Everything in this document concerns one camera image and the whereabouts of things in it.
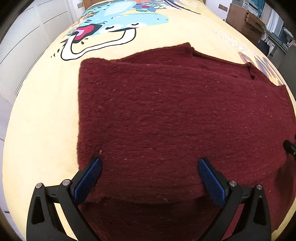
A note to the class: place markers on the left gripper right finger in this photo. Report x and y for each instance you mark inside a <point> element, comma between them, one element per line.
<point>254,222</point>

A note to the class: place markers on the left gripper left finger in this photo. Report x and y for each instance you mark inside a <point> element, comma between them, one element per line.
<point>43,222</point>

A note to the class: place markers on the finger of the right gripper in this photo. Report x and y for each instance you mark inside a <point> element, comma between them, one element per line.
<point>290,148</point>

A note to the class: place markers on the dark red knitted sweater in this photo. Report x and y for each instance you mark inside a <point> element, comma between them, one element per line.
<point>152,115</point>

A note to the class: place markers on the yellow dinosaur print bedsheet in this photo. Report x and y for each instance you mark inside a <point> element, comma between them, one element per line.
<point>42,136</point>

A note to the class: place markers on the dark bag by dresser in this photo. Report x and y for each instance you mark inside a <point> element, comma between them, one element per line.
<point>263,47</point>

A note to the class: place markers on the brown wooden dresser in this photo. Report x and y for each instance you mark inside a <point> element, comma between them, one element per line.
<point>246,23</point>

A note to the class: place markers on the white wardrobe doors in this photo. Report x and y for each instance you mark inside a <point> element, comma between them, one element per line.
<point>28,37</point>

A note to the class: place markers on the wooden headboard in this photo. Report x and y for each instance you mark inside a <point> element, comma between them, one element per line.
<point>89,3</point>

